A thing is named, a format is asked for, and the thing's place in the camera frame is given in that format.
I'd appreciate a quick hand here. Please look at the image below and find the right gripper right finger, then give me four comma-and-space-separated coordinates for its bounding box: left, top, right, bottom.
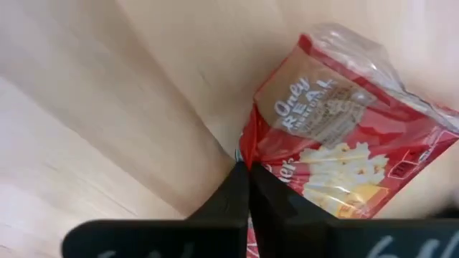
249, 163, 340, 258

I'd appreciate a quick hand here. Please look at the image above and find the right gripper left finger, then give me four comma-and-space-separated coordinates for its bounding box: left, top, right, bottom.
186, 161, 251, 230

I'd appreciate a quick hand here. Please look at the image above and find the red popcorn bag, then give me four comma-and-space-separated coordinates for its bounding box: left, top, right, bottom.
235, 23, 459, 258

